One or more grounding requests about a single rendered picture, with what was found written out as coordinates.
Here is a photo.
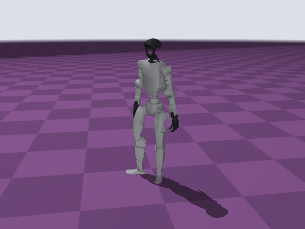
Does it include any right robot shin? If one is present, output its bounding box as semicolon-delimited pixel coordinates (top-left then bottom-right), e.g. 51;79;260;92
134;141;145;172

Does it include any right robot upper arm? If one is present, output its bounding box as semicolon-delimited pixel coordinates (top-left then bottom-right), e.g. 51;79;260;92
135;60;144;88

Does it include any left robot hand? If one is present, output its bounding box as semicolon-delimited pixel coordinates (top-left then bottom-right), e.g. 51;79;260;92
169;112;179;132

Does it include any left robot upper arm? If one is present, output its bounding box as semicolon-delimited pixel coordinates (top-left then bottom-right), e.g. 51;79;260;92
159;64;173;97

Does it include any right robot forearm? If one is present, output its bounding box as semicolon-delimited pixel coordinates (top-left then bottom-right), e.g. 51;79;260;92
134;86;143;105

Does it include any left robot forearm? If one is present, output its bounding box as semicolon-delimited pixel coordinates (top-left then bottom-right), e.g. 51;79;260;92
168;89;178;116

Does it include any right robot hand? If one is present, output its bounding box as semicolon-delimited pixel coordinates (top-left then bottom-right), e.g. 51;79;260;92
133;101;140;117

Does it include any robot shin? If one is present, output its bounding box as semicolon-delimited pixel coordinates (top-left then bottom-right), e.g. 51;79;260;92
134;141;145;172
156;143;165;175

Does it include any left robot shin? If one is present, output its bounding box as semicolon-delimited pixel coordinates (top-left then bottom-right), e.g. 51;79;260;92
156;143;165;175

